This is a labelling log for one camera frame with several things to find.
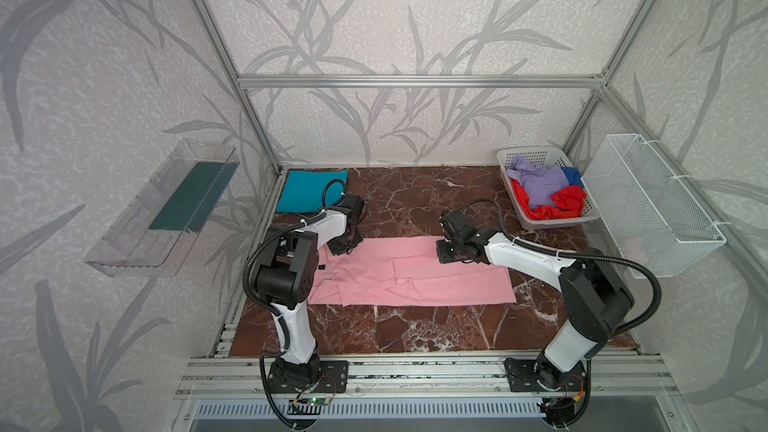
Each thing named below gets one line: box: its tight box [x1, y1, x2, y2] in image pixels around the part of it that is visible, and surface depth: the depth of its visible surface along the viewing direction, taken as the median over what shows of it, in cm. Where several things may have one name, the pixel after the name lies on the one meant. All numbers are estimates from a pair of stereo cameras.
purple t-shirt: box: [506, 156, 570, 209], surface depth 108 cm
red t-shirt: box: [510, 178, 587, 221], surface depth 98 cm
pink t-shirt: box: [308, 236, 517, 307], surface depth 91 cm
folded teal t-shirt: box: [276, 170, 349, 213], surface depth 114 cm
